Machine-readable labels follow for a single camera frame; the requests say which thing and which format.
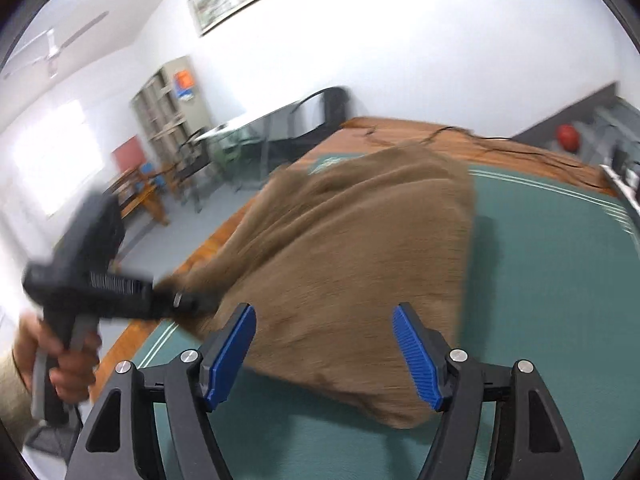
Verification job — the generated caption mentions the red ball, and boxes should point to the red ball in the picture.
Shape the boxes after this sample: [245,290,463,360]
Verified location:
[555,124,582,154]

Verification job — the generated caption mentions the glass desk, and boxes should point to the glass desk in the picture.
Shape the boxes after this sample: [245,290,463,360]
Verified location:
[189,100,302,191]

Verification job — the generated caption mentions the ceiling fan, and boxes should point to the ceiling fan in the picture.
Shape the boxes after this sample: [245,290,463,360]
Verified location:
[1,11,110,80]

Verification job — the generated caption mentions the green table mat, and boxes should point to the green table mat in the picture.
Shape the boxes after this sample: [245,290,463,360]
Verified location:
[131,152,640,480]

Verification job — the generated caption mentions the grey metal shelf cabinet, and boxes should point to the grey metal shelf cabinet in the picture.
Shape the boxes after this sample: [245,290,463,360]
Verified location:
[131,56,213,164]

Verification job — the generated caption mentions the grey stairs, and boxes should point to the grey stairs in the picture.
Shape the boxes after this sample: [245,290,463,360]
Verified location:
[512,82,639,166]

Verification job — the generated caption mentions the brown fleece garment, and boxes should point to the brown fleece garment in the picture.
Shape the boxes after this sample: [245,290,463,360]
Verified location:
[160,143,475,429]

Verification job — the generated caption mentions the black chair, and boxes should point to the black chair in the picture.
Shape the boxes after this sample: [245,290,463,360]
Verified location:
[288,87,350,158]

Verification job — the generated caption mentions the person's left hand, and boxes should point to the person's left hand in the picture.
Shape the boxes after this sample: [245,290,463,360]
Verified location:
[12,311,102,404]

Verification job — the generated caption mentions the black usb cable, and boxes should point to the black usb cable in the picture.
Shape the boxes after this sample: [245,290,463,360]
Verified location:
[364,123,601,181]

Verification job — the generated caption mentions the wooden bench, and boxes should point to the wooden bench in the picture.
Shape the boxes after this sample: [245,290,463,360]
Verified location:
[106,167,169,226]

